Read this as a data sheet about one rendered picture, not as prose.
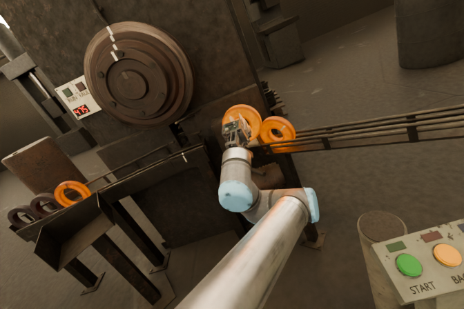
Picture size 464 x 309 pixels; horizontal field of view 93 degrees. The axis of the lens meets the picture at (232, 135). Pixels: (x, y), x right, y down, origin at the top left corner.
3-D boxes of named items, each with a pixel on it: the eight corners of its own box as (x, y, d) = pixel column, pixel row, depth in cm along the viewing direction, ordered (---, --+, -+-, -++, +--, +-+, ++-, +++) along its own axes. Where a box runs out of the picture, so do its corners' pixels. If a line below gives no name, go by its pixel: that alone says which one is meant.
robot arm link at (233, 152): (255, 172, 68) (226, 178, 71) (255, 160, 72) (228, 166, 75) (244, 154, 63) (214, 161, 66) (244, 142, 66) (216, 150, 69)
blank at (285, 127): (282, 151, 101) (279, 155, 99) (255, 130, 102) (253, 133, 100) (303, 132, 89) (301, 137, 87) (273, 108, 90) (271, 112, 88)
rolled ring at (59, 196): (47, 196, 124) (51, 193, 127) (76, 214, 131) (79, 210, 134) (65, 178, 120) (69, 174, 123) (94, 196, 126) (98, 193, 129)
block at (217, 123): (228, 154, 126) (210, 118, 116) (241, 150, 124) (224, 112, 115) (228, 165, 116) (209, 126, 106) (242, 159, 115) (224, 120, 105)
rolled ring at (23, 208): (21, 203, 126) (26, 199, 129) (-1, 215, 130) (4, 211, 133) (47, 224, 133) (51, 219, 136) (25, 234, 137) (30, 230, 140)
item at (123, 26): (129, 137, 116) (69, 49, 97) (210, 104, 109) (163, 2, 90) (124, 143, 110) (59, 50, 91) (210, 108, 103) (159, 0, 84)
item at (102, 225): (128, 307, 131) (41, 227, 103) (166, 272, 142) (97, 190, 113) (135, 337, 115) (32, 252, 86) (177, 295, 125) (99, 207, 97)
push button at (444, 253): (427, 249, 47) (429, 246, 46) (447, 243, 46) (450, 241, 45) (443, 270, 44) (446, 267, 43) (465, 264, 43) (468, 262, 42)
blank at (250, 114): (217, 112, 88) (215, 115, 85) (253, 97, 83) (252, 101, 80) (233, 143, 94) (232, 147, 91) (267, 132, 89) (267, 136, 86)
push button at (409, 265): (391, 258, 48) (392, 256, 47) (410, 253, 47) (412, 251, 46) (404, 279, 45) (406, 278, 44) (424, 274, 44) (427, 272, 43)
